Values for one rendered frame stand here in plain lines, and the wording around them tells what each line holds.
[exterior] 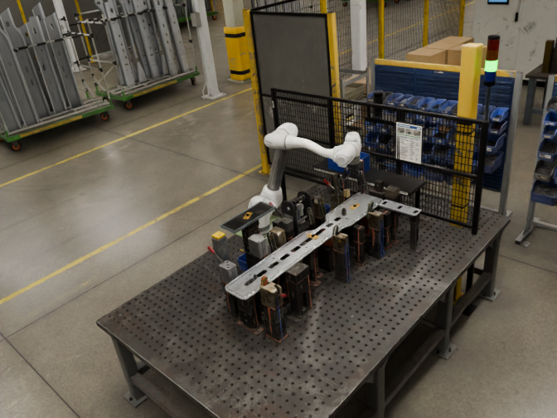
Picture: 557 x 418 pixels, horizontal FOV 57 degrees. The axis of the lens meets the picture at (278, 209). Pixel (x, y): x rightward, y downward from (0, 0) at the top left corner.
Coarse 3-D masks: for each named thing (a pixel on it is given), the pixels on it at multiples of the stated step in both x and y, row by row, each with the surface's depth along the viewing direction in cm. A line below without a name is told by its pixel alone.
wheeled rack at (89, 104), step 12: (72, 36) 864; (24, 48) 817; (72, 48) 931; (84, 84) 963; (108, 96) 908; (84, 108) 913; (96, 108) 904; (108, 108) 911; (48, 120) 856; (60, 120) 863; (72, 120) 872; (0, 132) 830; (12, 132) 822; (24, 132) 826; (36, 132) 836; (12, 144) 824
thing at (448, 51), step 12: (456, 36) 765; (420, 48) 724; (432, 48) 719; (444, 48) 709; (456, 48) 702; (408, 60) 708; (420, 60) 694; (432, 60) 686; (444, 60) 708; (456, 60) 699
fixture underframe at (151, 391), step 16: (496, 240) 382; (496, 256) 393; (480, 272) 406; (480, 288) 386; (448, 304) 340; (464, 304) 371; (432, 320) 359; (448, 320) 348; (432, 336) 346; (448, 336) 358; (128, 352) 335; (416, 352) 335; (432, 352) 363; (448, 352) 360; (128, 368) 339; (144, 368) 350; (384, 368) 287; (400, 368) 325; (416, 368) 329; (128, 384) 348; (144, 384) 335; (368, 384) 292; (384, 384) 293; (400, 384) 316; (128, 400) 352; (144, 400) 351; (160, 400) 322; (352, 400) 312; (368, 400) 299; (384, 400) 300; (176, 416) 310; (368, 416) 296
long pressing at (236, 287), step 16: (336, 208) 356; (352, 224) 337; (304, 240) 325; (320, 240) 323; (272, 256) 313; (288, 256) 311; (304, 256) 310; (256, 272) 300; (272, 272) 298; (240, 288) 288; (256, 288) 287
